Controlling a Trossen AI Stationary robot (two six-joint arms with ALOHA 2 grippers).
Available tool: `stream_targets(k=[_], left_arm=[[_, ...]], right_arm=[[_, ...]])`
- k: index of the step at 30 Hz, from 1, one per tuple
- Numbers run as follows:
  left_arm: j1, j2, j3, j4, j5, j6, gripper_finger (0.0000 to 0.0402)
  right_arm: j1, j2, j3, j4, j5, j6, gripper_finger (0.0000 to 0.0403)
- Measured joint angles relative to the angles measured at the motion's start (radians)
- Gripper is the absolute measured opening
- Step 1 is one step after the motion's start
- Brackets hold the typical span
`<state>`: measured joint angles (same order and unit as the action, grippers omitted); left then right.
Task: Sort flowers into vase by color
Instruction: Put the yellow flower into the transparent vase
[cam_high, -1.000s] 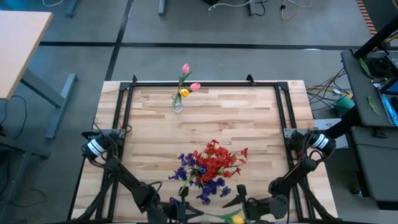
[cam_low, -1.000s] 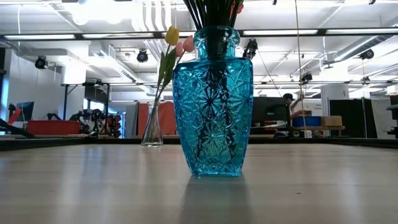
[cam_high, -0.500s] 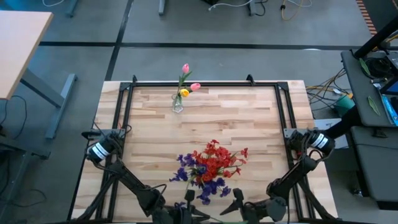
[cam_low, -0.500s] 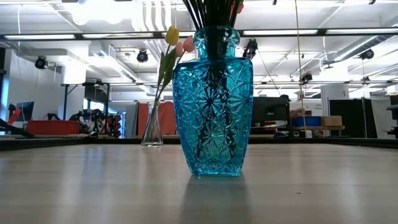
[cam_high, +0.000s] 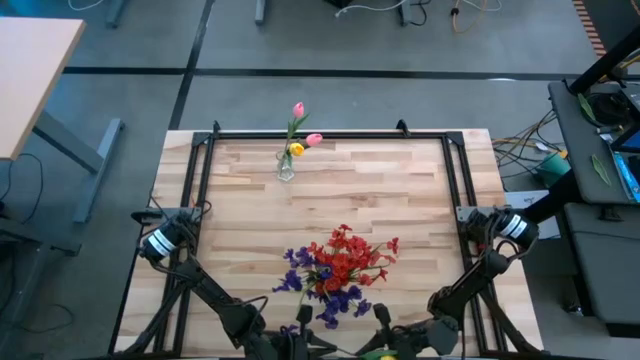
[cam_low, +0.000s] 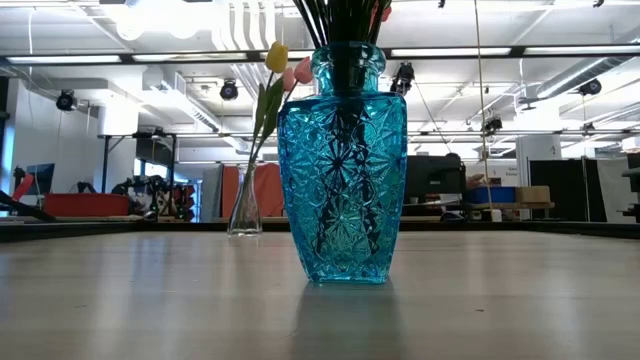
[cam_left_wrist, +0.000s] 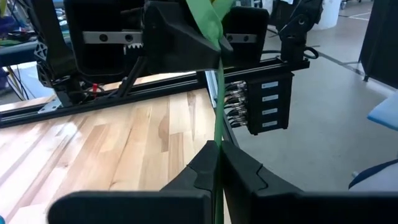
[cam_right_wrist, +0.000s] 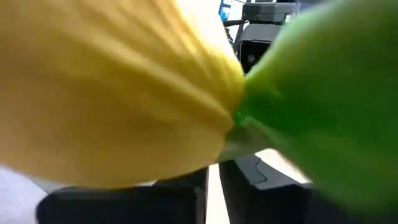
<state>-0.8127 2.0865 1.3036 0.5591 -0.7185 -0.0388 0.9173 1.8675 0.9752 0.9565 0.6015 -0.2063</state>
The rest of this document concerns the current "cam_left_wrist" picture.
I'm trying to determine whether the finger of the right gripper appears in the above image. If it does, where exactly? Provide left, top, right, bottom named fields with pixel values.
left=221, top=36, right=234, bottom=69
left=142, top=0, right=223, bottom=74

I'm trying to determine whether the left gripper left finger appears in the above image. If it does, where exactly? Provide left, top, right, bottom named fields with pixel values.
left=47, top=139, right=221, bottom=224

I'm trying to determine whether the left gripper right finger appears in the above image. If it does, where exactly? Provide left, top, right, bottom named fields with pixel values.
left=220, top=141, right=398, bottom=224

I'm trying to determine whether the yellow artificial tulip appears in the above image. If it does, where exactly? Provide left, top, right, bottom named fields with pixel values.
left=185, top=0, right=236, bottom=224

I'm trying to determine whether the black labelled port hub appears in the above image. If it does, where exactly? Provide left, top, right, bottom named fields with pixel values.
left=223, top=73, right=295, bottom=136

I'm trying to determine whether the white cylindrical bin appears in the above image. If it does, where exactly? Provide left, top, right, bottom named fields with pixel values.
left=310, top=0, right=343, bottom=31

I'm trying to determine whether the black partition panel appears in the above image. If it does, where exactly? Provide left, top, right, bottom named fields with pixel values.
left=359, top=0, right=398, bottom=90

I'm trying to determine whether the black aluminium table frame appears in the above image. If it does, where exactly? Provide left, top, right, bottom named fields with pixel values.
left=0, top=0, right=324, bottom=147

